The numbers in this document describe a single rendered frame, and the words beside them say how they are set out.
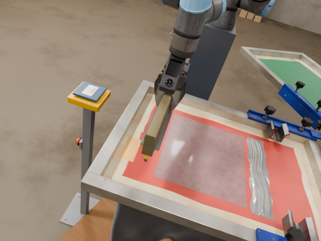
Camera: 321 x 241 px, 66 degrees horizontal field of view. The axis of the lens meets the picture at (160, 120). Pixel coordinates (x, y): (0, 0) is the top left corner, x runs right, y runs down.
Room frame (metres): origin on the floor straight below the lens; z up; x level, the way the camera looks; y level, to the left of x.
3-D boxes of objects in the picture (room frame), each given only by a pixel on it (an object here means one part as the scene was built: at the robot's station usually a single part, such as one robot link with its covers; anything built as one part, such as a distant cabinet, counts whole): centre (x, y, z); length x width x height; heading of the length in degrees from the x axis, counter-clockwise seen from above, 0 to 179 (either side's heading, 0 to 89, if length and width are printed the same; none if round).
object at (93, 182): (0.64, -0.25, 0.97); 0.79 x 0.58 x 0.04; 87
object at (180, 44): (0.67, 0.00, 1.31); 0.08 x 0.08 x 0.05
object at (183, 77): (0.68, 0.00, 1.23); 0.09 x 0.08 x 0.12; 177
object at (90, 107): (0.79, 0.31, 0.48); 0.22 x 0.22 x 0.96; 87
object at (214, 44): (1.34, -0.15, 0.60); 0.18 x 0.18 x 1.20; 88
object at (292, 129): (0.90, -0.51, 0.98); 0.30 x 0.05 x 0.07; 87
